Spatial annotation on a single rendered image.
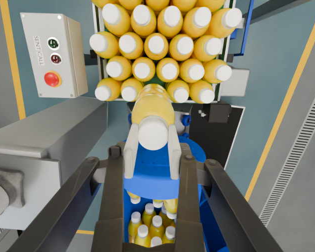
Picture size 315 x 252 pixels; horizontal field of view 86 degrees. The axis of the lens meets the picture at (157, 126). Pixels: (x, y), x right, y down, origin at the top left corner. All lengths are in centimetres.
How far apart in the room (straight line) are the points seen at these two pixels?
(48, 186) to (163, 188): 53
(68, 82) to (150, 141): 36
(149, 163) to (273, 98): 162
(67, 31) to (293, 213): 289
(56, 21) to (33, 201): 69
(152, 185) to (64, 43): 41
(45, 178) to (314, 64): 212
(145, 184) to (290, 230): 282
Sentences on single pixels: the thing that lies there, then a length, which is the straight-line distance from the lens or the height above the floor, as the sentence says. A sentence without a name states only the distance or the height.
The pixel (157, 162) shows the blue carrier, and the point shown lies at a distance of 47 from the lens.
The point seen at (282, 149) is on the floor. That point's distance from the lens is 223.
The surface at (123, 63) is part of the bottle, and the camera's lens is 50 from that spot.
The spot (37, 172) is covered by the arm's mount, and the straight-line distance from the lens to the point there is 82.
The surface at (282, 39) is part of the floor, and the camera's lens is 189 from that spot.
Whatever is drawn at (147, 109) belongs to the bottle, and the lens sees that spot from 23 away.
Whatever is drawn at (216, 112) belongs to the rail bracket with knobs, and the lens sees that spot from 62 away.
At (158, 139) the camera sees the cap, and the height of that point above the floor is 137.
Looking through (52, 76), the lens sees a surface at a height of 111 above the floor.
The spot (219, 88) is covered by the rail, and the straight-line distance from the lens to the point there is 63.
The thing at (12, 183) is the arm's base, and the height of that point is 104.
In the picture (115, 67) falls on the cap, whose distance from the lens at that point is 47.
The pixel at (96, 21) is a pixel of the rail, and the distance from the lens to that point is 62.
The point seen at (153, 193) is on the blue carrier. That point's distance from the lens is 45.
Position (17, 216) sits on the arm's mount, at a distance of 103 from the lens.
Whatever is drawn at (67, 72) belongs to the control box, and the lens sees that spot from 52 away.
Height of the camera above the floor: 156
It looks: 69 degrees down
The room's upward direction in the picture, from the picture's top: 179 degrees clockwise
